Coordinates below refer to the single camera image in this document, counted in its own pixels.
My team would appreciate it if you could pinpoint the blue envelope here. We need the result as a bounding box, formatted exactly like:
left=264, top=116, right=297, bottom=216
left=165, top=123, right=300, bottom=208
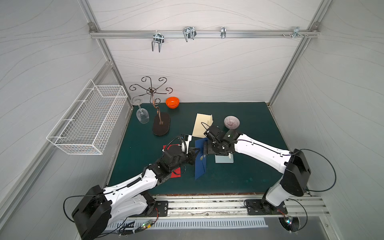
left=195, top=138, right=208, bottom=180

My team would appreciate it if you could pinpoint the red envelope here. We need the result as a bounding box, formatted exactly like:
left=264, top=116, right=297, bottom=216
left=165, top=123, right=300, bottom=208
left=167, top=144, right=181, bottom=179

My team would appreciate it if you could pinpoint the light teal envelope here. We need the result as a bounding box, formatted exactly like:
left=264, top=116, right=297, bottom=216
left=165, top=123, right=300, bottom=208
left=215, top=153, right=234, bottom=164

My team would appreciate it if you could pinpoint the cream yellow envelope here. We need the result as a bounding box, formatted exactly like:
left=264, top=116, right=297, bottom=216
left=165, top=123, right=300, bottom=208
left=192, top=114, right=214, bottom=138

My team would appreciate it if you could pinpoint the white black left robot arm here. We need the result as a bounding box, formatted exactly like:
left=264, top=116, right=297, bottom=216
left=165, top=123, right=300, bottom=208
left=71, top=145, right=200, bottom=240

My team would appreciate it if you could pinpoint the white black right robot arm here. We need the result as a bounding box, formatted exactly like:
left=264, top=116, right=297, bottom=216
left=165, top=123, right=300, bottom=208
left=202, top=123, right=311, bottom=209

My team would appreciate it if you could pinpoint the pink striped glass bowl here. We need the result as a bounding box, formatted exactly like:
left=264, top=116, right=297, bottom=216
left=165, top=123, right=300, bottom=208
left=224, top=116, right=240, bottom=130

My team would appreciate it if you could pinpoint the copper wine glass stand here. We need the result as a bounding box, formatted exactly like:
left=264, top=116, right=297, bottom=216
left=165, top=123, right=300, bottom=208
left=129, top=76, right=173, bottom=137

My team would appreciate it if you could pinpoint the clear wine glass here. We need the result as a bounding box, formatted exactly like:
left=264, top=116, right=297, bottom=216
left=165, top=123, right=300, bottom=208
left=131, top=97, right=150, bottom=124

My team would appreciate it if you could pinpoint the orange bowl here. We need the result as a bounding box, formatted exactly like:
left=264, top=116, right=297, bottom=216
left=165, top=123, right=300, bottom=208
left=166, top=97, right=180, bottom=109

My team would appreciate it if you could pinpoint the small green circuit board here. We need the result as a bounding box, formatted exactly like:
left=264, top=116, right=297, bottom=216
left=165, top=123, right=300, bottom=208
left=141, top=220, right=156, bottom=229

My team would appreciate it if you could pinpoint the white vented strip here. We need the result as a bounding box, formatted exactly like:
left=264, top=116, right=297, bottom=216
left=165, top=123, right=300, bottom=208
left=105, top=217, right=268, bottom=232

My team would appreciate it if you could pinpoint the small metal hook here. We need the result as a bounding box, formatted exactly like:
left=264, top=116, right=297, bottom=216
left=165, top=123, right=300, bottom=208
left=221, top=27, right=227, bottom=39

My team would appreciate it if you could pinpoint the metal double hook middle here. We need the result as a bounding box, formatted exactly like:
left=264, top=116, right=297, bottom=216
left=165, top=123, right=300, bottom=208
left=183, top=27, right=197, bottom=42

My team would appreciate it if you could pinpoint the metal double hook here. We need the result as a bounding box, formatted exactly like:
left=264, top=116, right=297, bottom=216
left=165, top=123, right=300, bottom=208
left=183, top=27, right=197, bottom=42
left=152, top=33, right=165, bottom=53

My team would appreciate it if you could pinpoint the metal double hook left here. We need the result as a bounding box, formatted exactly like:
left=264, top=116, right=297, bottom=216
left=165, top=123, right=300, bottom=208
left=152, top=33, right=165, bottom=53

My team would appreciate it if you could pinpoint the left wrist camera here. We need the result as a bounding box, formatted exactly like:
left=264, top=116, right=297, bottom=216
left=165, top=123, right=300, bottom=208
left=181, top=135, right=193, bottom=154

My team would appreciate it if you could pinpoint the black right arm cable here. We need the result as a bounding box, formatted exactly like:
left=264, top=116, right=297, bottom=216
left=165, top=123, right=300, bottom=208
left=290, top=148, right=337, bottom=193

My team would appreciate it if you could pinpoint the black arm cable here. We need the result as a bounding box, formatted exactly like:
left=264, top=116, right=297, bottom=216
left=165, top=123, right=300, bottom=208
left=62, top=194, right=100, bottom=223
left=290, top=148, right=337, bottom=193

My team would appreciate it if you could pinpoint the white wire basket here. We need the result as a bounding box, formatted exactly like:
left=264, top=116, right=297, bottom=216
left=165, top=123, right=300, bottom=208
left=46, top=80, right=128, bottom=155

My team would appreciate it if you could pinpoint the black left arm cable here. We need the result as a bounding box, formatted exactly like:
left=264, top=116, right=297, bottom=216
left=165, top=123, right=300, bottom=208
left=62, top=194, right=100, bottom=223

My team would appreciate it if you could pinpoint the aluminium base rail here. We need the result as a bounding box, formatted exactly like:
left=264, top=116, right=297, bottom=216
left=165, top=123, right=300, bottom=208
left=107, top=194, right=330, bottom=224

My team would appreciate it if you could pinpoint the aluminium overhead rail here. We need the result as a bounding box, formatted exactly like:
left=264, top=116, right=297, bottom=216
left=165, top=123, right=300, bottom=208
left=90, top=29, right=321, bottom=40

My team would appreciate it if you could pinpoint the metal bracket hook right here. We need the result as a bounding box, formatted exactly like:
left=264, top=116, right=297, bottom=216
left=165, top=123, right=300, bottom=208
left=282, top=27, right=309, bottom=39

